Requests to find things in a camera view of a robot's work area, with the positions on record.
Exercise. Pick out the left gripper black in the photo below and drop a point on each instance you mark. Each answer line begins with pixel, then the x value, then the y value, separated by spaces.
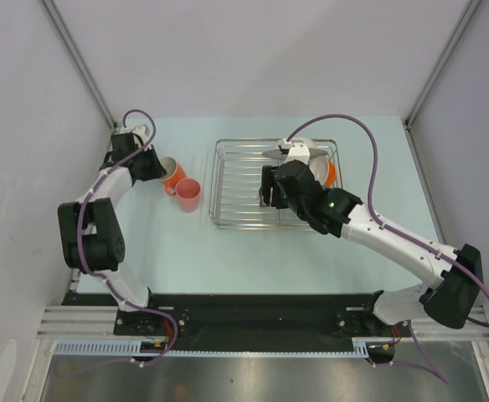
pixel 157 170

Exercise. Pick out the pink plastic cup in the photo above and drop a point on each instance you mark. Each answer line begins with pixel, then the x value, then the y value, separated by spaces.
pixel 188 191

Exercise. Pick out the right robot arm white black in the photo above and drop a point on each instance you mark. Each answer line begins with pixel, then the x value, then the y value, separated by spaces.
pixel 449 277

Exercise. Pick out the aluminium frame post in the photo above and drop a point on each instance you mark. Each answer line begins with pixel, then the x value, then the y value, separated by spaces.
pixel 451 44
pixel 77 59

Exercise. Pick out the orange mug white inside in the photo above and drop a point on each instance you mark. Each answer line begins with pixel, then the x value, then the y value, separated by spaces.
pixel 174 174

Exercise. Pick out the left aluminium frame post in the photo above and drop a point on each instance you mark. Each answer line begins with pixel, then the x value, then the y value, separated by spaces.
pixel 77 59

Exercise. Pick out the right aluminium frame post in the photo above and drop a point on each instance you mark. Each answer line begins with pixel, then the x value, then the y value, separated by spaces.
pixel 451 44

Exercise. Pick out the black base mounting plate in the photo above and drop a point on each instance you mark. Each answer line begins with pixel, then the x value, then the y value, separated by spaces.
pixel 257 323

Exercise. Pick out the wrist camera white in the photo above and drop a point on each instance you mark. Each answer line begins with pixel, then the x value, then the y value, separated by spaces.
pixel 141 134
pixel 295 150

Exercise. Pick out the metal wire dish rack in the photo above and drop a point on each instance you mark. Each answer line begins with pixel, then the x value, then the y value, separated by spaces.
pixel 234 200

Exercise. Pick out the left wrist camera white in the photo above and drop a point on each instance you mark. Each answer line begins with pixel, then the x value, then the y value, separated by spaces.
pixel 141 134

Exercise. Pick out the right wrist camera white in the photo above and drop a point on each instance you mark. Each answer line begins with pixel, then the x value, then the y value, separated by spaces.
pixel 295 150

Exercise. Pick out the white orange small bowl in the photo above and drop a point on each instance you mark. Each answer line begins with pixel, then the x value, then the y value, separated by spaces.
pixel 324 171

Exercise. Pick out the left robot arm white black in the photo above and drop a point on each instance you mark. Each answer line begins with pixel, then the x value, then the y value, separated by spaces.
pixel 91 236

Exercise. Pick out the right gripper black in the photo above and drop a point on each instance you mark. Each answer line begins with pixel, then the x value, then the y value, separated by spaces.
pixel 267 179

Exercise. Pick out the white ribbed plate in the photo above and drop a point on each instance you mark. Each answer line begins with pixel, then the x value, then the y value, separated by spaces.
pixel 311 146

